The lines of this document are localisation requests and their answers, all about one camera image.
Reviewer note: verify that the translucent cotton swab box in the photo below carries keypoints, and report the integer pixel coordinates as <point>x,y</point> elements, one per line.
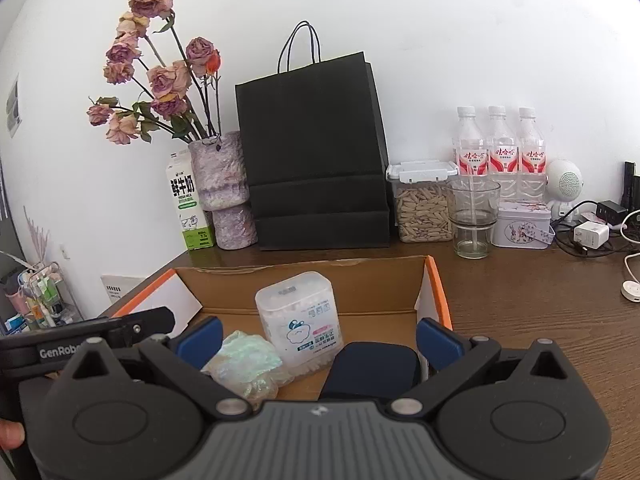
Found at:
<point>295,320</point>

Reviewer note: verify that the black power adapter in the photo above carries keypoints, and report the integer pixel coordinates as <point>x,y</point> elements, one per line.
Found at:
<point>611,210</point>

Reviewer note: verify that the wall poster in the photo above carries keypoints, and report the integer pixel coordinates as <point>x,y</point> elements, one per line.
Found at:
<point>14,105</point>

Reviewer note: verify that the white flat panel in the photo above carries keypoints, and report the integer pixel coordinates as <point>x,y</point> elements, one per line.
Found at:
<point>120,290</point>

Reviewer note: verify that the red cardboard box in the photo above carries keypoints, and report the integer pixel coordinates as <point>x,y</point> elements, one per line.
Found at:
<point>310,290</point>

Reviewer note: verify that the person's left hand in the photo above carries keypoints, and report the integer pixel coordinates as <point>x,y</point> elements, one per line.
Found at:
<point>10,435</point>

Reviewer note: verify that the dark grey cabinet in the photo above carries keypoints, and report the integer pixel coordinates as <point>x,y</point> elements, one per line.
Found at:
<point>7,230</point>

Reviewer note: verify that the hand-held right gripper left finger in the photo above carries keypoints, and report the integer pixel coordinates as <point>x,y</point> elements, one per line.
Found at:
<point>202,342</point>

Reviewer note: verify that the clear seed container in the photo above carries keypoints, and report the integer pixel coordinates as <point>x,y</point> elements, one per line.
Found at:
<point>422,210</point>

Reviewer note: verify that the dried rose bouquet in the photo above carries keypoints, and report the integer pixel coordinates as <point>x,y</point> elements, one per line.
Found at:
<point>167,80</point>

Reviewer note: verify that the purple textured vase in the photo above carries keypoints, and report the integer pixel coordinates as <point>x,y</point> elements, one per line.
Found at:
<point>225,180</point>

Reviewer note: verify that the black upright device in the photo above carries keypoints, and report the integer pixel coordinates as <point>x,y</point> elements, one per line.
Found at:
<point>631,185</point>

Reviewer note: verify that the navy glasses case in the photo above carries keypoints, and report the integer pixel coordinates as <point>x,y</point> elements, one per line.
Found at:
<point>370,370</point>

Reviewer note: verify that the white round robot speaker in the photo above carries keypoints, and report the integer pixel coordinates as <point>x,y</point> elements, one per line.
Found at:
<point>565,180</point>

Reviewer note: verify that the white floral tin box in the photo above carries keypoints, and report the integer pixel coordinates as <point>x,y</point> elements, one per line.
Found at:
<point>520,227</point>

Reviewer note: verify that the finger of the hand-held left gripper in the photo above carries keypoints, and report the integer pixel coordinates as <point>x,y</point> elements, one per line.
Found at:
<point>145,322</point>

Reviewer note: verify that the white green milk carton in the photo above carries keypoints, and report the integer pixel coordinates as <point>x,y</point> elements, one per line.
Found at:
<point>187,200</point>

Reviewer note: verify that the clear glass cup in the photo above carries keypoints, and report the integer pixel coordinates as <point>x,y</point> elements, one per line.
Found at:
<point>472,240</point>

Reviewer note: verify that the small white charger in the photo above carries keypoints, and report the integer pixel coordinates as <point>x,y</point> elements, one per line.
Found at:
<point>591,235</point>

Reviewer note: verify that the pink coral wall sticker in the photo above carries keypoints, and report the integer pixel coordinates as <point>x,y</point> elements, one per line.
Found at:
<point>36,235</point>

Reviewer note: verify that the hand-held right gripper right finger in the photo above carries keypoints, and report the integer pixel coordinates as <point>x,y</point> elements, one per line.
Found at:
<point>437,342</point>

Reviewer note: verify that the iridescent plastic bag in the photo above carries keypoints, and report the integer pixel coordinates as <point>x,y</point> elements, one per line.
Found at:
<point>250,360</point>

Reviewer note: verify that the clear water bottle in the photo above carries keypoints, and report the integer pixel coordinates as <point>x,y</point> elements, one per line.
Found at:
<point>531,157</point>
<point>470,155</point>
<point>502,155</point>

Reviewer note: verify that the black paper bag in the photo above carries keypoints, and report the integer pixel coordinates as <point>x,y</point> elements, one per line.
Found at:
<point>310,160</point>

